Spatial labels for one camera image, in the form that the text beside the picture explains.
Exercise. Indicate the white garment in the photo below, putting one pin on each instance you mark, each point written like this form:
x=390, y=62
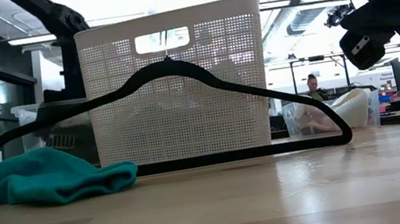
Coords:
x=353, y=112

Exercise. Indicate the black velvet clothes hanger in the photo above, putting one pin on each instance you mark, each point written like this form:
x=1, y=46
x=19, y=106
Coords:
x=161, y=68

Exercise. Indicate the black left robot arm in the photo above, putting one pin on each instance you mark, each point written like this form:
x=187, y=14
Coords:
x=60, y=17

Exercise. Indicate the white printed sign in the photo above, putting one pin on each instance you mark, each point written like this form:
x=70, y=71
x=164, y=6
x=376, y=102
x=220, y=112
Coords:
x=376, y=81

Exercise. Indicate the clear plastic bin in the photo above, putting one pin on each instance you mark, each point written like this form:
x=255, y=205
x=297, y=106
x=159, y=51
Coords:
x=25, y=127
x=290, y=122

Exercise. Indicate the black metal stand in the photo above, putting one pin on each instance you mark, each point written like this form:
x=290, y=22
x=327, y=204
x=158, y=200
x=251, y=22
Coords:
x=316, y=57

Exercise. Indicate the ceiling light strip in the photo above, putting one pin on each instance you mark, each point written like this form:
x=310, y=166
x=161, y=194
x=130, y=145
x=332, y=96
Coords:
x=33, y=39

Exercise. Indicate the person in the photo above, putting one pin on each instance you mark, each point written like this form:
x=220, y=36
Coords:
x=315, y=89

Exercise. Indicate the teal cloth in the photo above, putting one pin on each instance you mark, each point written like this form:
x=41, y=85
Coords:
x=53, y=175

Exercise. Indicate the white perforated laundry basket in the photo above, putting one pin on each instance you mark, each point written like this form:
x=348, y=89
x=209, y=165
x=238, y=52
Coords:
x=185, y=122

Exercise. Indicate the black mounted camera device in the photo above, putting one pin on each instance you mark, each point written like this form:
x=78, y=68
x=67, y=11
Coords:
x=339, y=14

